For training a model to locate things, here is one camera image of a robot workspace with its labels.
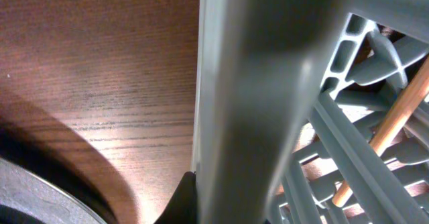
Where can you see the grey plastic dishwasher rack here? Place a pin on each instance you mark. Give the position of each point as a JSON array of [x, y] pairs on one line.
[[290, 93]]

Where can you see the wooden chopstick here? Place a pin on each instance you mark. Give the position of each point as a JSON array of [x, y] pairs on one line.
[[405, 104]]

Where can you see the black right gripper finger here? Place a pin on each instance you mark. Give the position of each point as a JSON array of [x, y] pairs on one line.
[[182, 207]]

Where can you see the black round tray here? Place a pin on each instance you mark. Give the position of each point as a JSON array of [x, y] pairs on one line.
[[39, 185]]

